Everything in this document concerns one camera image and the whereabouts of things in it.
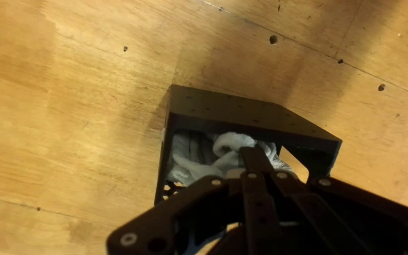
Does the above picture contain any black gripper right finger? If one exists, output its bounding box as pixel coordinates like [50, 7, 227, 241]
[252, 146, 408, 255]

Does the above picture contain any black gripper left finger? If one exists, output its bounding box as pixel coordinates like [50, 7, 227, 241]
[106, 146, 262, 255]

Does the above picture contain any white terry cloth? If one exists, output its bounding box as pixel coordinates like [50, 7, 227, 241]
[167, 131, 296, 187]

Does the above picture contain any black perforated metal box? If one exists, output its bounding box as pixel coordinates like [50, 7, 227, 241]
[153, 84, 344, 207]

